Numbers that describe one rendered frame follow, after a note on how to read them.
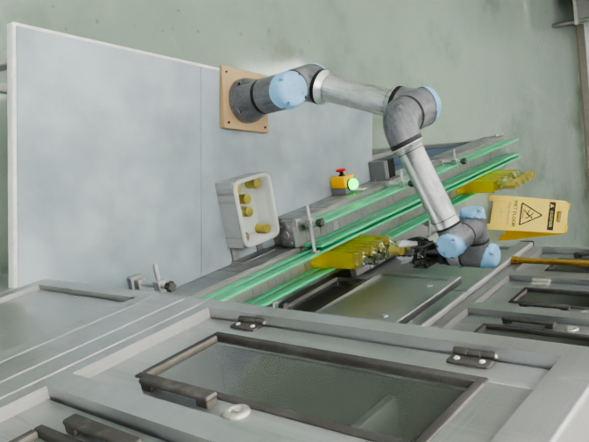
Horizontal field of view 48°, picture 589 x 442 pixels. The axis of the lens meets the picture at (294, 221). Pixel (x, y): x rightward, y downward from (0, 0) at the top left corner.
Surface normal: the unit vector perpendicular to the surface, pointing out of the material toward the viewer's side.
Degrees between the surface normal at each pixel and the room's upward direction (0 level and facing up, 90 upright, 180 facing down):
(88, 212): 0
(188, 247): 0
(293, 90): 9
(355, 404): 90
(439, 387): 90
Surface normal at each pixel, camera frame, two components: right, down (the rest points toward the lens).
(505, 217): -0.44, -0.29
